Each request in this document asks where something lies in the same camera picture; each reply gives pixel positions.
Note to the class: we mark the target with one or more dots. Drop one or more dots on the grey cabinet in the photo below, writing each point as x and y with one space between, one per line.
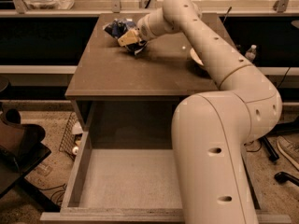
164 68

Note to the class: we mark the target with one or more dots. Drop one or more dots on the open grey top drawer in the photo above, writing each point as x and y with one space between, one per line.
125 170

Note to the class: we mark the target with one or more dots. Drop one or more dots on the white bowl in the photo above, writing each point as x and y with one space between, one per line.
196 58

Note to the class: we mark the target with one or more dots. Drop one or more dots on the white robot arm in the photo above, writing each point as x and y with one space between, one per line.
210 128

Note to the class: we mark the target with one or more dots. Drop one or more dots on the black caster leg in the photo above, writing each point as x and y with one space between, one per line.
283 177

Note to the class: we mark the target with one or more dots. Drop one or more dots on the wire basket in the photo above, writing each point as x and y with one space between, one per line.
68 139

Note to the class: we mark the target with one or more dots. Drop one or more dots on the grey sneaker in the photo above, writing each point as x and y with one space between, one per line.
290 150

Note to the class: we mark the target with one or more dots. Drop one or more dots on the brown chair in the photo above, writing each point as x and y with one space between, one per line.
21 148

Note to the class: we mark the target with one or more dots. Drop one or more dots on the blue chip bag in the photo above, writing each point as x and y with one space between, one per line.
119 27

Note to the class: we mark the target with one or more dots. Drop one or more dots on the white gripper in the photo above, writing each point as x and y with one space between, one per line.
142 29

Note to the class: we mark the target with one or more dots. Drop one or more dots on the clear water bottle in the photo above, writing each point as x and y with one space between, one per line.
251 53

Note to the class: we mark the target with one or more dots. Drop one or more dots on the black chair base leg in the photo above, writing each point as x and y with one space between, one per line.
273 156

